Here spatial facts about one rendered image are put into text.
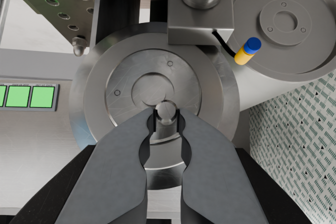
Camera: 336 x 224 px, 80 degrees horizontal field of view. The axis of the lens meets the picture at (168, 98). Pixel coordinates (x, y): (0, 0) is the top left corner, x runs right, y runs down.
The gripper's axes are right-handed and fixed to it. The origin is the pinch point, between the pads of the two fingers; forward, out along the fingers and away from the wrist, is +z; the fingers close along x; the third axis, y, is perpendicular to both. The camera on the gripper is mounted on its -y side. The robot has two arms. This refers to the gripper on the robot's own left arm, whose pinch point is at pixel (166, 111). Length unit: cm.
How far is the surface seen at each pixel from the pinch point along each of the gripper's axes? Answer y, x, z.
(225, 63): -1.3, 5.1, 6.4
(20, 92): 16, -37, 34
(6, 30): 38, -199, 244
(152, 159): 4.5, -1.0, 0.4
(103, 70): -0.9, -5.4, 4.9
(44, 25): 30, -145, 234
